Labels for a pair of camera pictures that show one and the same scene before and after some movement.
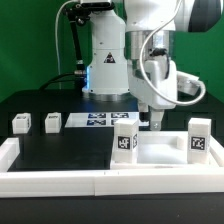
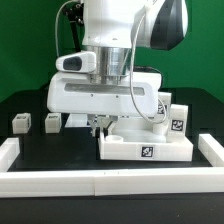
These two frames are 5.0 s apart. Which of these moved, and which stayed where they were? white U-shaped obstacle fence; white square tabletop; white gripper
Moved: white square tabletop; white gripper
Stayed: white U-shaped obstacle fence
